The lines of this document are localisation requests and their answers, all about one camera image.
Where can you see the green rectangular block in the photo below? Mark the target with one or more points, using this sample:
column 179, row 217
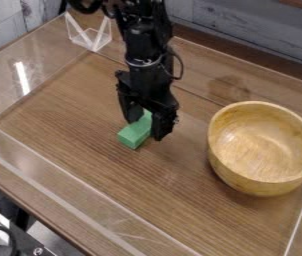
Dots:
column 132, row 135

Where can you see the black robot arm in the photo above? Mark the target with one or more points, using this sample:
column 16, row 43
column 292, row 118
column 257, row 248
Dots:
column 143, row 24

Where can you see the brown wooden bowl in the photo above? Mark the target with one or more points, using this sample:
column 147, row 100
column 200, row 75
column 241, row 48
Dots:
column 253, row 148

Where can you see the clear acrylic tray wall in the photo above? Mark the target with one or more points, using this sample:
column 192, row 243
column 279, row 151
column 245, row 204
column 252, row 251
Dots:
column 135, row 202

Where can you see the black metal clamp base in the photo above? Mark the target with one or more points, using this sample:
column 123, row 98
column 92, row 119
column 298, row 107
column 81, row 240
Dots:
column 28, row 246

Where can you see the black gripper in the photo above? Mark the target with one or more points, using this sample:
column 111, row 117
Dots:
column 144, row 89

